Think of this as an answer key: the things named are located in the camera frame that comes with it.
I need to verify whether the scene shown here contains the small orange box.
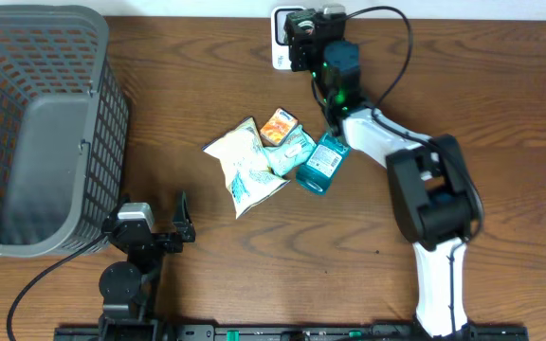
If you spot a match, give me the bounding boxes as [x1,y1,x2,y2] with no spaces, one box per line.
[260,108,299,146]

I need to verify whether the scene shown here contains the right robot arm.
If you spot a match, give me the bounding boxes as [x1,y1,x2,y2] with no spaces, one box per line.
[283,5,484,340]

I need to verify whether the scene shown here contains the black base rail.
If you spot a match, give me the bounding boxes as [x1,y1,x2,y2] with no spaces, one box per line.
[54,323,531,341]

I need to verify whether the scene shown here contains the teal wet wipes packet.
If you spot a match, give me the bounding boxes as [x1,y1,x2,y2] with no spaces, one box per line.
[264,125,316,176]

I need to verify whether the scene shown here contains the white barcode scanner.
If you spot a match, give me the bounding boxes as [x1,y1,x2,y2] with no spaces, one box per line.
[270,6,305,70]

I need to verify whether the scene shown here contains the dark green round-logo packet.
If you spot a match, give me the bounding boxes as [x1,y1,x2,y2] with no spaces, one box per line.
[296,12,315,35]

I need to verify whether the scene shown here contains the grey plastic mesh basket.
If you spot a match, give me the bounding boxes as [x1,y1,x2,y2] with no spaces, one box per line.
[0,5,129,258]

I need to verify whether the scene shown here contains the cream snack bag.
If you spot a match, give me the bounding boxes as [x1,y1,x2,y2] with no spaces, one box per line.
[203,117,289,219]

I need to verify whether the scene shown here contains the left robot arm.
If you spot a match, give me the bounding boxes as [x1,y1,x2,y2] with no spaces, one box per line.
[98,191,196,340]

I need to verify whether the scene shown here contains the teal Listerine mouthwash bottle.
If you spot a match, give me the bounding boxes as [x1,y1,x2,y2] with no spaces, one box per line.
[296,133,350,195]

